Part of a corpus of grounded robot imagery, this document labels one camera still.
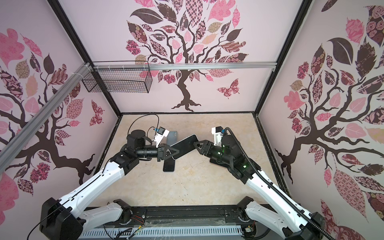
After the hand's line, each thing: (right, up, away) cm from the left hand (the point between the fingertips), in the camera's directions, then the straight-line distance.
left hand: (178, 154), depth 68 cm
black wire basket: (-42, +46, +26) cm, 67 cm away
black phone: (-9, -11, +24) cm, 28 cm away
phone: (+3, +4, -1) cm, 5 cm away
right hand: (+8, +5, -1) cm, 10 cm away
